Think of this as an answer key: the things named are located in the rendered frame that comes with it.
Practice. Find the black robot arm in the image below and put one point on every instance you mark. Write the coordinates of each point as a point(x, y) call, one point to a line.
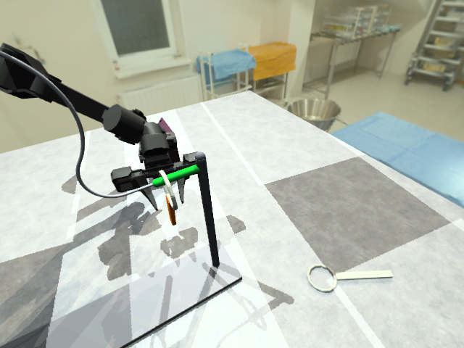
point(129, 126)

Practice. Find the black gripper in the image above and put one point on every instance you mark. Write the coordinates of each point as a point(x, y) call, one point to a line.
point(126, 179)

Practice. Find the orange handle with metal loop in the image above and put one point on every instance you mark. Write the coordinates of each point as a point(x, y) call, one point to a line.
point(170, 197)

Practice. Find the pale cream loop with flat handle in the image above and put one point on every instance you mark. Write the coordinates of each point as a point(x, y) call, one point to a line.
point(376, 274)

